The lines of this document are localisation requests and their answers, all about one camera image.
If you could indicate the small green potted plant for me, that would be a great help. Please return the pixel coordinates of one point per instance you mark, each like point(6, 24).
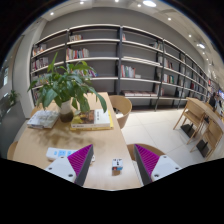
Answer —
point(14, 97)

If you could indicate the grey shelf unit with books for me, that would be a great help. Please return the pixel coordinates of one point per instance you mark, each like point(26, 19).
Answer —
point(140, 46)

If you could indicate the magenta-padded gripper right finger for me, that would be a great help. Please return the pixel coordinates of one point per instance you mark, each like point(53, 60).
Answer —
point(166, 166)

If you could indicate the person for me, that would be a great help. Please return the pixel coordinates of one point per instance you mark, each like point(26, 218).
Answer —
point(212, 100)

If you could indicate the long wooden side table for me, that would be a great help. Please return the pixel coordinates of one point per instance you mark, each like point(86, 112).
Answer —
point(203, 106)

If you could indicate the flat yellow book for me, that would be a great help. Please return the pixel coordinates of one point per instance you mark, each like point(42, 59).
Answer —
point(111, 123)

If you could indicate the small white charger block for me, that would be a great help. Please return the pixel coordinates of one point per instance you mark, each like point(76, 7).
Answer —
point(117, 164)

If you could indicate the white magazine stack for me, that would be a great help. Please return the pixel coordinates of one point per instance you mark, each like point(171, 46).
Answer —
point(43, 119)

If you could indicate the slatted wooden chair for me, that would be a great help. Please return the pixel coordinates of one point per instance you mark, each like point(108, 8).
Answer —
point(211, 135)
point(195, 111)

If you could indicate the white power strip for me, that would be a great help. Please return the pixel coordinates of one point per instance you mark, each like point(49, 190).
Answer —
point(56, 153)

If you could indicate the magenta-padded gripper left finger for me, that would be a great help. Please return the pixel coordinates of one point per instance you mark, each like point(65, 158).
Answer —
point(58, 166)

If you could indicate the green plant in white pot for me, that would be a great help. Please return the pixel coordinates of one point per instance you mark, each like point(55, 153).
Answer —
point(66, 86)

